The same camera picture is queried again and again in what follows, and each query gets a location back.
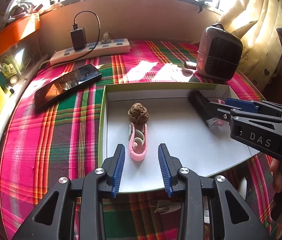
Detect pink nail clipper case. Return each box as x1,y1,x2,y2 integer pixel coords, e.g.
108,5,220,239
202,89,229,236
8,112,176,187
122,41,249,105
216,99,227,126

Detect brown walnut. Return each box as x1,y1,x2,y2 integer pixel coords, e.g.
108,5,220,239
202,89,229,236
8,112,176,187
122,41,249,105
128,103,149,125

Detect black clear flashlight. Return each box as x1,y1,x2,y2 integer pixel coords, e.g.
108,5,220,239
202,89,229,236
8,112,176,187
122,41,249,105
188,90,223,127

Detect person's right hand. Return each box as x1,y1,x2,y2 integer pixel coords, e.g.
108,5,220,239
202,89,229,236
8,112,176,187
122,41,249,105
270,159,282,193

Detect cream heart curtain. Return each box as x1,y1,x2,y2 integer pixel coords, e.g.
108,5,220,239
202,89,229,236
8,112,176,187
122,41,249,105
218,0,282,91

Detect small usb plug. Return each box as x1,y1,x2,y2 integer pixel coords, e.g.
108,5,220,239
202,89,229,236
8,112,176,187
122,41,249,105
184,61,197,69

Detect pink black mini heater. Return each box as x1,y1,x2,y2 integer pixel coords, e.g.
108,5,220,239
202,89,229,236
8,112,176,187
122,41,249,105
196,23,243,81

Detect green white cardboard box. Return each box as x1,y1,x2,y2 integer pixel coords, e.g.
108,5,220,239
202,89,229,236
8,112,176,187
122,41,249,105
98,82,257,193

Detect black smartphone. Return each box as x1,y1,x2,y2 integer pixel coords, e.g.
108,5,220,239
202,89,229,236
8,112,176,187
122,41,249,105
34,64,102,112

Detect white power strip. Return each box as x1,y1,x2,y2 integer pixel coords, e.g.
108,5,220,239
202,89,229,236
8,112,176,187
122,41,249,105
50,38,130,65

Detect white plug adapter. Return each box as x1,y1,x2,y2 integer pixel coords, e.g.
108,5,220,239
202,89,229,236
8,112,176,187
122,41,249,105
101,31,113,44

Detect orange tray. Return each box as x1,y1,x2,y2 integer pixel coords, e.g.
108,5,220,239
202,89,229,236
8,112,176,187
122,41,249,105
0,12,40,56

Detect black charger with cable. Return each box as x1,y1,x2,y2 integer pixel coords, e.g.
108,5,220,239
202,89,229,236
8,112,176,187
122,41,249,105
70,10,101,59

